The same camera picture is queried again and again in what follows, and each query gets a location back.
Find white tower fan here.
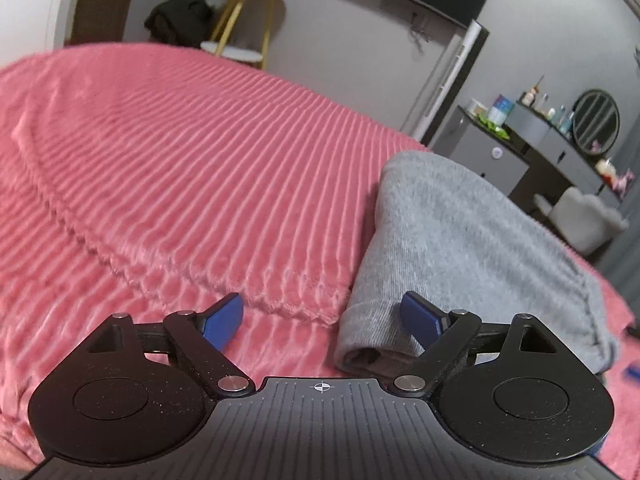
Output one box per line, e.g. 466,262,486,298
401,19,490,147

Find green item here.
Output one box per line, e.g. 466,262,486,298
477,114,512,142

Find grey cabinet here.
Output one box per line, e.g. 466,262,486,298
431,105,531,200

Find grey vanity desk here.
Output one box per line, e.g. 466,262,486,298
507,102,626,207

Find gold-legged side table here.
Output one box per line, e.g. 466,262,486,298
200,0,289,70

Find white fluffy chair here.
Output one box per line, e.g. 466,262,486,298
531,186,632,257

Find bottles on vanity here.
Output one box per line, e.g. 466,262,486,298
519,74,576,135

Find pink ribbed blanket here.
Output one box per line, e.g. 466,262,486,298
0,42,640,480

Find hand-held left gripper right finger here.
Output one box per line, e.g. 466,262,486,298
392,290,571,398

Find round black-framed mirror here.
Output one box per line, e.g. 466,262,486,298
571,89,621,156

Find blue and white box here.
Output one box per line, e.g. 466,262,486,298
487,95,515,127

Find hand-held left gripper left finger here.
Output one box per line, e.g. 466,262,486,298
75,292,257,397

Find dark clothing pile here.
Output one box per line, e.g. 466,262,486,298
144,0,214,50

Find grey pants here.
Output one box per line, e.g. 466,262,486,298
334,150,621,376

